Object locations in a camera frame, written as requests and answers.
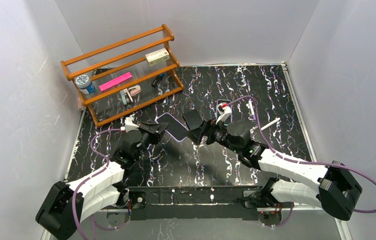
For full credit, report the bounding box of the white small box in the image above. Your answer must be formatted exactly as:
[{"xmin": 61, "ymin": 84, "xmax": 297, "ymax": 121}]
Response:
[{"xmin": 145, "ymin": 48, "xmax": 170, "ymax": 66}]

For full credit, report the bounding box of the orange wooden shelf rack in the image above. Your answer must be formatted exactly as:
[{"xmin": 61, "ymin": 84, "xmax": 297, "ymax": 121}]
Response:
[{"xmin": 60, "ymin": 24, "xmax": 184, "ymax": 127}]

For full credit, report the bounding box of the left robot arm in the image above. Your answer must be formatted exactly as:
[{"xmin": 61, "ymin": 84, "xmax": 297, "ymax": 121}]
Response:
[{"xmin": 35, "ymin": 121, "xmax": 169, "ymax": 240}]

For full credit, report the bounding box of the blue white jar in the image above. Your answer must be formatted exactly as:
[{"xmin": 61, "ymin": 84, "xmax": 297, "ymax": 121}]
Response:
[{"xmin": 74, "ymin": 74, "xmax": 95, "ymax": 95}]

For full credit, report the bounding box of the pink flat bar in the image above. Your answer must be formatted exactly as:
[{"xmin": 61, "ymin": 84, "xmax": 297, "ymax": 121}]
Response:
[{"xmin": 99, "ymin": 72, "xmax": 132, "ymax": 92}]

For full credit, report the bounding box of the black smartphone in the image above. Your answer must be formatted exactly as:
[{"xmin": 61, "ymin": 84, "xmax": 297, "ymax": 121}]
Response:
[
  {"xmin": 158, "ymin": 113, "xmax": 192, "ymax": 142},
  {"xmin": 216, "ymin": 99, "xmax": 231, "ymax": 110}
]

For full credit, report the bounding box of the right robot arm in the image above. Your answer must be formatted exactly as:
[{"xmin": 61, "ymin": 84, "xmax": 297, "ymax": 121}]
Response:
[{"xmin": 183, "ymin": 109, "xmax": 363, "ymax": 221}]

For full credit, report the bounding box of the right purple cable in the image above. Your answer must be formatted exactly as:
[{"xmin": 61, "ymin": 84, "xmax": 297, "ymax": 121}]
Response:
[{"xmin": 226, "ymin": 95, "xmax": 376, "ymax": 228}]

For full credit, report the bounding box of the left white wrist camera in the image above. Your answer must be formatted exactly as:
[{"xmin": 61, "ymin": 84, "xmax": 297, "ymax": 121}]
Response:
[{"xmin": 120, "ymin": 117, "xmax": 139, "ymax": 132}]

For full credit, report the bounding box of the purple cable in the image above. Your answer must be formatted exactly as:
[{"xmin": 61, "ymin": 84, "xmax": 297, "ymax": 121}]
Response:
[
  {"xmin": 71, "ymin": 128, "xmax": 130, "ymax": 240},
  {"xmin": 226, "ymin": 95, "xmax": 376, "ymax": 228}
]

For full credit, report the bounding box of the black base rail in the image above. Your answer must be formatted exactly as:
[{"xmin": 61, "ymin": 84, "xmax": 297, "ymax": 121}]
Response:
[{"xmin": 106, "ymin": 185, "xmax": 283, "ymax": 229}]

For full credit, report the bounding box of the dark marker pen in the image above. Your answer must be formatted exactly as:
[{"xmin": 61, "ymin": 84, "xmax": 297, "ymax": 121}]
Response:
[{"xmin": 151, "ymin": 73, "xmax": 164, "ymax": 88}]

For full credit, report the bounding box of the white pen with purple tip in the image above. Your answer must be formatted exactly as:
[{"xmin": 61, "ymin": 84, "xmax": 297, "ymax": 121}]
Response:
[{"xmin": 247, "ymin": 100, "xmax": 256, "ymax": 121}]

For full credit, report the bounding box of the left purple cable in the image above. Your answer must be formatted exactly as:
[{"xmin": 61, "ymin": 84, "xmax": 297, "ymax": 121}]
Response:
[{"xmin": 71, "ymin": 128, "xmax": 130, "ymax": 240}]

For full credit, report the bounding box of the pink teal stapler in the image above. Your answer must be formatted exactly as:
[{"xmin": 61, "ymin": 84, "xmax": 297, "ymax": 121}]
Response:
[{"xmin": 120, "ymin": 85, "xmax": 142, "ymax": 106}]

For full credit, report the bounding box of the white marker pen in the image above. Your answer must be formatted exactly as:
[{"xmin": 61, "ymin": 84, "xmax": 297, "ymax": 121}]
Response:
[{"xmin": 260, "ymin": 117, "xmax": 280, "ymax": 131}]

